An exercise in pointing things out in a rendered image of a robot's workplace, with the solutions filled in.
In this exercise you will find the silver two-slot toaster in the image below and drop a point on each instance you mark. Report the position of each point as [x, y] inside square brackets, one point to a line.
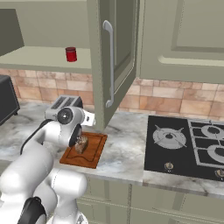
[67, 101]

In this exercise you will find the black gas hob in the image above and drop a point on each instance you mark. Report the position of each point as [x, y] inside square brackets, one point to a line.
[175, 157]

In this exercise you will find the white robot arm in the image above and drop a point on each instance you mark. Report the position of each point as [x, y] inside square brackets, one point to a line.
[26, 175]

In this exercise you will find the brown wooden cutting board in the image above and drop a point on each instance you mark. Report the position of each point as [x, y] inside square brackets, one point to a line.
[93, 148]

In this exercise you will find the grey-green wall cabinet body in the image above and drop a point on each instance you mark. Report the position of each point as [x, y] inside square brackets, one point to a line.
[43, 29]

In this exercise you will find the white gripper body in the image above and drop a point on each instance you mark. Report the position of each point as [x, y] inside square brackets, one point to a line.
[92, 119]

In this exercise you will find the black countertop oven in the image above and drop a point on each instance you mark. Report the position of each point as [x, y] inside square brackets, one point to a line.
[7, 99]

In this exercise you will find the grey-green base cabinets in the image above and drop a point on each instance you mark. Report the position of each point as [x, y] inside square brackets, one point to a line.
[151, 204]

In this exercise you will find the red jam jar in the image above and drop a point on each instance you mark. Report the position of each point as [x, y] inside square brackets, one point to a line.
[71, 54]

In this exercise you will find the brown bread slice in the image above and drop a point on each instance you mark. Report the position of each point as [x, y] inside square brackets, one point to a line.
[82, 147]

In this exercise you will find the grey-green cabinet door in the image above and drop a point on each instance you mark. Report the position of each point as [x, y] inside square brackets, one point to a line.
[186, 35]
[124, 43]

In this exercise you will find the round hob knob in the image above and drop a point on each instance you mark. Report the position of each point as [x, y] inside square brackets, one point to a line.
[168, 166]
[219, 173]

